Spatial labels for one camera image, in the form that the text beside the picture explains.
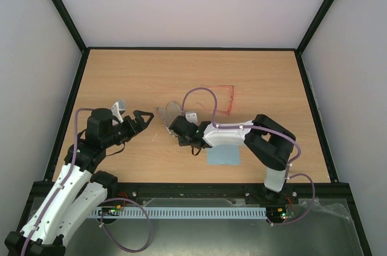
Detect light blue slotted cable duct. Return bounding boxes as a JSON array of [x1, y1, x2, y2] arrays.
[[104, 207, 267, 220]]

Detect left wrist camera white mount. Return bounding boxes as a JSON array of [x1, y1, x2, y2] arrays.
[[111, 100, 126, 125]]

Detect purple cable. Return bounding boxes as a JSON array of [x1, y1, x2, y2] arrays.
[[21, 107, 152, 256], [181, 87, 316, 227]]

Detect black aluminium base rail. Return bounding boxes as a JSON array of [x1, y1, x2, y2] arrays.
[[27, 182, 354, 207]]

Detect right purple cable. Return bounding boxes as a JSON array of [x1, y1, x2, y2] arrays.
[[181, 87, 316, 227]]

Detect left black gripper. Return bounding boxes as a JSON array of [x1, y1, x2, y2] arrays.
[[103, 110, 155, 148]]

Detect striped sunglasses case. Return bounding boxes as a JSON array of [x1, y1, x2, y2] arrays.
[[157, 101, 183, 137]]

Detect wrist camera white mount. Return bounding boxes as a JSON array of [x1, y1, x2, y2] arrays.
[[184, 112, 198, 125], [111, 100, 126, 125]]

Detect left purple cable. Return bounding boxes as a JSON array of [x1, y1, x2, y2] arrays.
[[21, 107, 152, 256]]

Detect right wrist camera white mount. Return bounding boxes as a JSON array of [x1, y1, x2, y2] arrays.
[[184, 112, 198, 125]]

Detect blue cleaning cloth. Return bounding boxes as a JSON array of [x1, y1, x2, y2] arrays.
[[206, 145, 241, 166]]

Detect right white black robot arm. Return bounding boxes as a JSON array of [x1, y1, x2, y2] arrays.
[[167, 114, 301, 203]]

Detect red transparent sunglasses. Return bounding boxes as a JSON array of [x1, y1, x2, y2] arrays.
[[195, 85, 235, 116]]

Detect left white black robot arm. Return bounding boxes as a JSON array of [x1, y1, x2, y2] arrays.
[[5, 104, 154, 255]]

